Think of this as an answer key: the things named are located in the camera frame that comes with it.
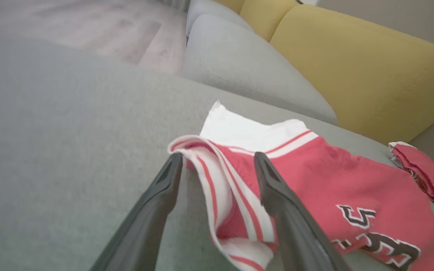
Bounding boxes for wide yellow sofa backrest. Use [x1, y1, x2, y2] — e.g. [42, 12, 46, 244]
[270, 5, 434, 145]

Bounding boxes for red jersey with number 23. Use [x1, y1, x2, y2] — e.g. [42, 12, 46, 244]
[167, 100, 434, 271]

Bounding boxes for red shorts with white stripes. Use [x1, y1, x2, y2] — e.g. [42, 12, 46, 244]
[388, 141, 434, 218]

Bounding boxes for yellow and grey sofa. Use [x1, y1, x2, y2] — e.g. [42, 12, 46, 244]
[0, 32, 434, 271]

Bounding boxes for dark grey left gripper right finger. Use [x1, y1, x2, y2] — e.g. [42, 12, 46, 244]
[254, 152, 352, 271]

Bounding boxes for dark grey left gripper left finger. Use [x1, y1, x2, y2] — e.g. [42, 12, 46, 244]
[90, 152, 183, 271]

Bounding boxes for grey sofa seat cushion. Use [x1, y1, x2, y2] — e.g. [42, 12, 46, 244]
[181, 14, 338, 125]
[186, 0, 255, 36]

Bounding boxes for yellow sofa end backrest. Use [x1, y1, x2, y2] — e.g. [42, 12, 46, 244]
[213, 0, 246, 14]

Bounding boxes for narrow yellow sofa backrest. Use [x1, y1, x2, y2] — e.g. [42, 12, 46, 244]
[239, 0, 300, 43]

